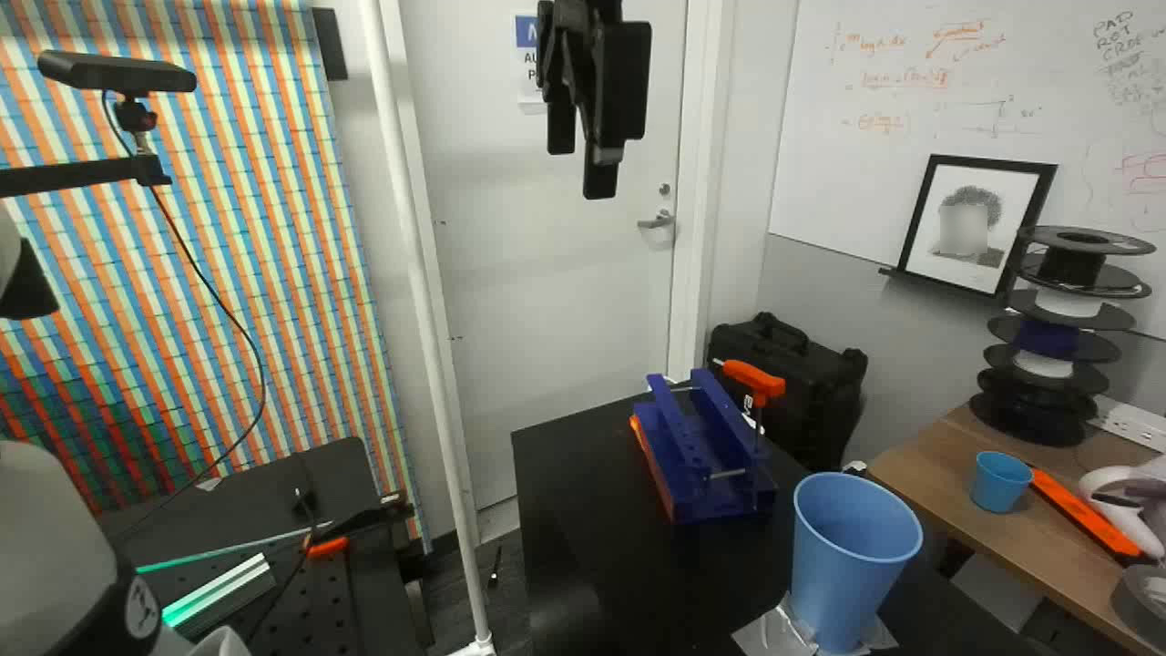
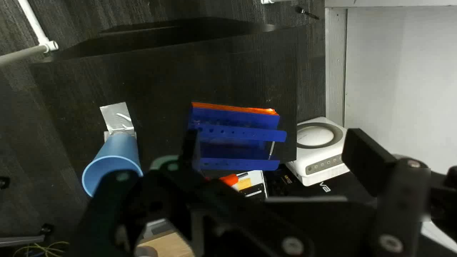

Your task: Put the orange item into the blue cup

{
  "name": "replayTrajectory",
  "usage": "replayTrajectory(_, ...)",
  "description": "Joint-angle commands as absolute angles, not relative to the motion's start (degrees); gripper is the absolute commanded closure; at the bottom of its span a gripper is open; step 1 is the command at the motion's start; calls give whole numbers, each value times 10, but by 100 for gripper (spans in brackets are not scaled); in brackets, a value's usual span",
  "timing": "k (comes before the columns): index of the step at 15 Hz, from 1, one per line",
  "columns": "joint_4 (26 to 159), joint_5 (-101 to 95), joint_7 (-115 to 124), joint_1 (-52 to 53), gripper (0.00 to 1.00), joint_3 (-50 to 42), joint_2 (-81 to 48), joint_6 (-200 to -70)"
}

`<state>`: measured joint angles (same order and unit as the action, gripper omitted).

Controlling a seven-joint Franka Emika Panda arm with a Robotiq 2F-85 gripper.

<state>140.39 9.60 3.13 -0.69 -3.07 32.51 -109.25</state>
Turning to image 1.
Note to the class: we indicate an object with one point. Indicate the small blue cup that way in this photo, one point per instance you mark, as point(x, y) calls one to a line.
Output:
point(1000, 481)

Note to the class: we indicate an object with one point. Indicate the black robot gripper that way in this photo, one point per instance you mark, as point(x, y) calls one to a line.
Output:
point(590, 71)

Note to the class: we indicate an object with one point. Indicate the black bag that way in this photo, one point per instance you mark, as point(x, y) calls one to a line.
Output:
point(825, 388)

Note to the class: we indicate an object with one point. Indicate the black camera on stand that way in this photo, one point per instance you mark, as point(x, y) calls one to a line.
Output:
point(114, 74)

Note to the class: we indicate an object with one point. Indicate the orange tool on wooden table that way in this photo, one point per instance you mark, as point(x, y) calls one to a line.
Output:
point(1084, 516)

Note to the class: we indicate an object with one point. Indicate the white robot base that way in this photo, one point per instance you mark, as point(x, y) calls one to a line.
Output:
point(55, 561)

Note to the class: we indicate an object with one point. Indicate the stack of filament spools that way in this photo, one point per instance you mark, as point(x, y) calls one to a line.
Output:
point(1042, 371)

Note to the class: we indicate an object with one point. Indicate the whiteboard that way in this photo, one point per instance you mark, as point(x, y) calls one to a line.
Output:
point(883, 84)

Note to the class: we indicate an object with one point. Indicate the white vertical pole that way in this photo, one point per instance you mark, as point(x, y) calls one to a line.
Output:
point(388, 52)

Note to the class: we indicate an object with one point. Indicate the wooden side table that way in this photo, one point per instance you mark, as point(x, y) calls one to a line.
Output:
point(1037, 543)

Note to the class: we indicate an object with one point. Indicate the large blue plastic cup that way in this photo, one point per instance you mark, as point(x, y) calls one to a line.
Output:
point(849, 543)

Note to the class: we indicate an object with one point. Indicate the door handle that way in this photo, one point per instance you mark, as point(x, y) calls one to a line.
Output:
point(660, 219)

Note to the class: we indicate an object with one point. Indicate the black framed picture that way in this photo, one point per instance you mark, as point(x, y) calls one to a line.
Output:
point(969, 219)

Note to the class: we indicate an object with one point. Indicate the black perforated breadboard table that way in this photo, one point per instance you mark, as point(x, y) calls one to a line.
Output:
point(296, 558)

